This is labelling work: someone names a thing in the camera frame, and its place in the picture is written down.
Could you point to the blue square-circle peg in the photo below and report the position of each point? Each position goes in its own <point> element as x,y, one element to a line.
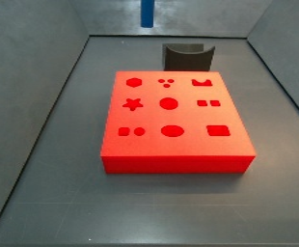
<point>147,12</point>

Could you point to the red shape-sorting block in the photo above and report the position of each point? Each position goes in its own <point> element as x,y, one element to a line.
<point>174,124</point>

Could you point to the black curved holder bracket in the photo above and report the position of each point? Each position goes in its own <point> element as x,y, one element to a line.
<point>187,57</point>

